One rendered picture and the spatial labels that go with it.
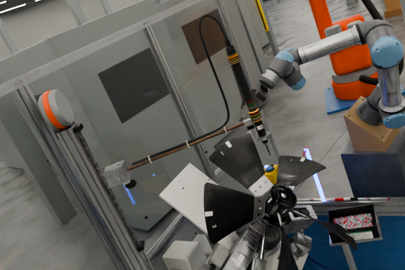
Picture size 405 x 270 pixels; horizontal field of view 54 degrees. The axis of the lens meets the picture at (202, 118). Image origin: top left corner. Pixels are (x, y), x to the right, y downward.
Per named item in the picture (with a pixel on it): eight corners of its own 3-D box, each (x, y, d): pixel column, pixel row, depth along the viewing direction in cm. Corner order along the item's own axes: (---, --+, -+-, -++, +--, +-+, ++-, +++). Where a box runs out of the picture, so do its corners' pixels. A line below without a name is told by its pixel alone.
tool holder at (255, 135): (252, 145, 162) (244, 124, 159) (249, 139, 169) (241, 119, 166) (273, 137, 161) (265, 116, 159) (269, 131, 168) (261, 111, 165)
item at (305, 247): (301, 257, 179) (287, 251, 179) (301, 246, 184) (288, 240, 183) (311, 249, 174) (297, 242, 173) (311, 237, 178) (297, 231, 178)
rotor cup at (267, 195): (291, 217, 171) (307, 200, 163) (271, 232, 162) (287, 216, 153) (268, 191, 177) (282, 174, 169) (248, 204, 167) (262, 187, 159)
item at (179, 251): (166, 278, 201) (156, 261, 198) (182, 255, 214) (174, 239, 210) (191, 281, 191) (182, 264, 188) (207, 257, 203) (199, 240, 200)
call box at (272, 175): (252, 191, 225) (246, 175, 222) (259, 181, 232) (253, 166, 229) (278, 190, 215) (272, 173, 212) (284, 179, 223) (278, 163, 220)
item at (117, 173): (108, 190, 164) (98, 173, 162) (110, 183, 171) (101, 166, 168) (130, 181, 164) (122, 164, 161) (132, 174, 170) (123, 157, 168)
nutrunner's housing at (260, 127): (261, 146, 164) (222, 41, 151) (260, 142, 168) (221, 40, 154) (270, 142, 164) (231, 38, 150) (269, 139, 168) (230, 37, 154)
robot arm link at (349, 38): (384, 5, 172) (276, 47, 190) (391, 19, 164) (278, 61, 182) (389, 26, 179) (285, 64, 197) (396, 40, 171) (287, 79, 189)
